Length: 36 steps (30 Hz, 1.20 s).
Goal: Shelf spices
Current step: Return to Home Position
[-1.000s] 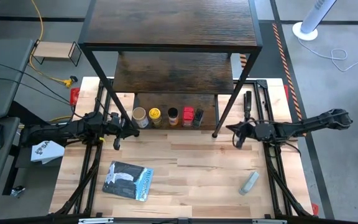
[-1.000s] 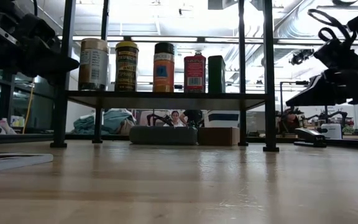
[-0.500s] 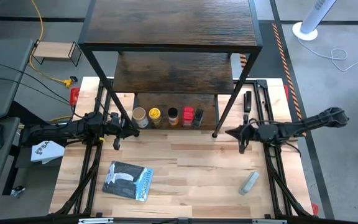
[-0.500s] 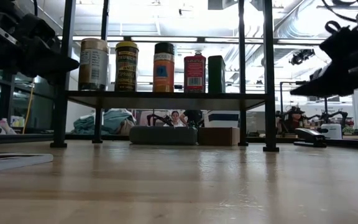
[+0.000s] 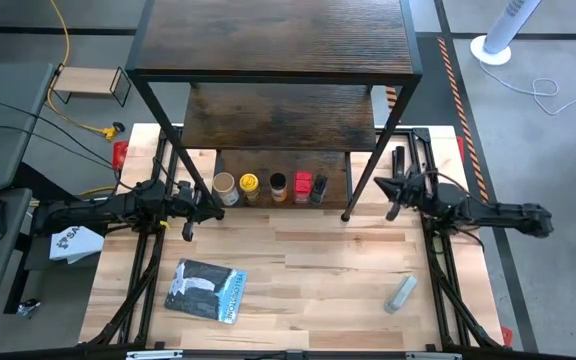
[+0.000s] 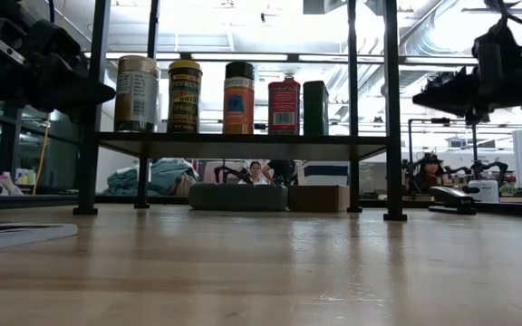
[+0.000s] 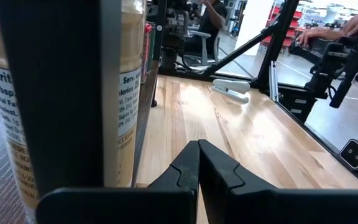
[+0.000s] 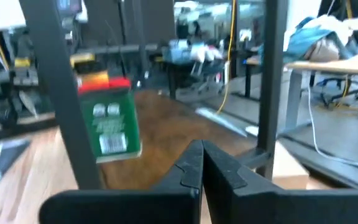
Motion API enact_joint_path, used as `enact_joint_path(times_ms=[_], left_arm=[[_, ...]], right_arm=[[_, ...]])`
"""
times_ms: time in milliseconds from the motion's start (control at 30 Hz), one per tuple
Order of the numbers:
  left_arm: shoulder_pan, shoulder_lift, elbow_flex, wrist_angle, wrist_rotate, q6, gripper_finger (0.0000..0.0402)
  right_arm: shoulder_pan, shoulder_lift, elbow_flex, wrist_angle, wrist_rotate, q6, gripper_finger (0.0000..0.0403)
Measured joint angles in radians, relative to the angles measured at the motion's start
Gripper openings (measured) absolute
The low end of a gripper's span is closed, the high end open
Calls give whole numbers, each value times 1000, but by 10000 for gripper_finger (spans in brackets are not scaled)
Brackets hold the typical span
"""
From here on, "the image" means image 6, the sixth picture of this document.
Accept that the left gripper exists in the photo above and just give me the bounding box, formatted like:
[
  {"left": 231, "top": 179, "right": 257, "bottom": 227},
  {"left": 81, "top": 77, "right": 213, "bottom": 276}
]
[{"left": 0, "top": 17, "right": 117, "bottom": 120}]

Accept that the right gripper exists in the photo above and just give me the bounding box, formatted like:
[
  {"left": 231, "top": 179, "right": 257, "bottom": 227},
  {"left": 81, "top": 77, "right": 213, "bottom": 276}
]
[{"left": 412, "top": 26, "right": 522, "bottom": 120}]

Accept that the tan-lid spice jar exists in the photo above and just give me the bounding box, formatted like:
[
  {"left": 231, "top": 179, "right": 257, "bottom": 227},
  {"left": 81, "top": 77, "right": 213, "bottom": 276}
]
[{"left": 113, "top": 54, "right": 160, "bottom": 133}]

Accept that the yellow-lid spice jar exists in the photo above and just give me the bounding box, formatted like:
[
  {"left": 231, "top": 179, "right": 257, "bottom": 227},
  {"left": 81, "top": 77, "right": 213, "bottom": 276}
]
[{"left": 167, "top": 59, "right": 204, "bottom": 134}]

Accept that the dark grey block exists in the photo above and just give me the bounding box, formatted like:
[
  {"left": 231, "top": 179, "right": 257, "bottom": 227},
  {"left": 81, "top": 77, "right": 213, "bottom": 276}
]
[{"left": 302, "top": 80, "right": 330, "bottom": 137}]

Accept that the black-lid orange spice bottle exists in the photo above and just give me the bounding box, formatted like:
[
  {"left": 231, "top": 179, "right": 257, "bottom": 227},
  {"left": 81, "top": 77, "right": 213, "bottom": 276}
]
[{"left": 222, "top": 61, "right": 256, "bottom": 136}]

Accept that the dark wood three-tier shelf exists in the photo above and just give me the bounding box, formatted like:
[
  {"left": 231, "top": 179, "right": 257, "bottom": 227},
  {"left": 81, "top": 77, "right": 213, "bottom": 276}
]
[{"left": 72, "top": 0, "right": 408, "bottom": 223}]

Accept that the red-lid patterned spice tin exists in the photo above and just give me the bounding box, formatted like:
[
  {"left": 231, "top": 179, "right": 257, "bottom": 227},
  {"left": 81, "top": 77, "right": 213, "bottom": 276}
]
[{"left": 267, "top": 74, "right": 302, "bottom": 136}]

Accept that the small white appliance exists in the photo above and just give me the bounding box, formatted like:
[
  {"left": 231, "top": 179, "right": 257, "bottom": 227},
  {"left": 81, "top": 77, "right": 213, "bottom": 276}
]
[{"left": 467, "top": 179, "right": 500, "bottom": 204}]

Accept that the black stapler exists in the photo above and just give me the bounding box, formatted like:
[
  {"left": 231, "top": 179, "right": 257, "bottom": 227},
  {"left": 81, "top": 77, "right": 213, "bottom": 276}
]
[{"left": 427, "top": 185, "right": 478, "bottom": 216}]

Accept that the teal cloth pile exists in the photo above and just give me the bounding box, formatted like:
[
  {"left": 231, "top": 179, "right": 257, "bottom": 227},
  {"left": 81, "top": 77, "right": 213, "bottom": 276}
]
[{"left": 105, "top": 157, "right": 201, "bottom": 197}]

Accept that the white box with blue stripe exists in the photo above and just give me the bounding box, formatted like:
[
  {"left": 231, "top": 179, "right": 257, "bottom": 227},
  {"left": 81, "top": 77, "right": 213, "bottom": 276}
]
[{"left": 296, "top": 161, "right": 350, "bottom": 186}]

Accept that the Yellowstone book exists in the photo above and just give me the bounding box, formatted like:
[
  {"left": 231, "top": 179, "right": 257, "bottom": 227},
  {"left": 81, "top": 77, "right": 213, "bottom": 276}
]
[{"left": 0, "top": 220, "right": 79, "bottom": 254}]

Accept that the brown cardboard box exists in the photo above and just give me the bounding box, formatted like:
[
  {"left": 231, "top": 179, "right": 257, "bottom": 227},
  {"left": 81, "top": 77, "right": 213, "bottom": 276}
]
[{"left": 287, "top": 184, "right": 351, "bottom": 213}]

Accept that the person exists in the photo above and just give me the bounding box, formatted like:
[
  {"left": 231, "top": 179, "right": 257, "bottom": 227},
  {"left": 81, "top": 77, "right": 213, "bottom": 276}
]
[{"left": 237, "top": 160, "right": 271, "bottom": 186}]

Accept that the yellow extension cable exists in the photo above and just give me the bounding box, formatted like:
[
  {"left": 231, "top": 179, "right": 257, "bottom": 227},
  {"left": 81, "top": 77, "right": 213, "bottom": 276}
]
[{"left": 32, "top": 120, "right": 52, "bottom": 196}]

